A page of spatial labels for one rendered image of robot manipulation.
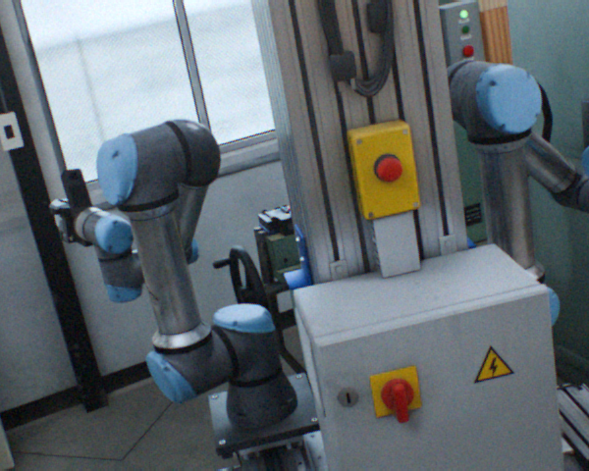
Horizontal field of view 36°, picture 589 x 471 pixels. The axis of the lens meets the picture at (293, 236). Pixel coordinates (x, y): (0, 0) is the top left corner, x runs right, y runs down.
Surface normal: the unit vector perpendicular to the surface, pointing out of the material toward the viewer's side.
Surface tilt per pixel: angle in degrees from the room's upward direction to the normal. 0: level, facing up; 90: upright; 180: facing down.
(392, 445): 90
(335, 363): 90
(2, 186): 90
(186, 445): 0
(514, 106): 82
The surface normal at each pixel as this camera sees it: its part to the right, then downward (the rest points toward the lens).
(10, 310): 0.40, 0.25
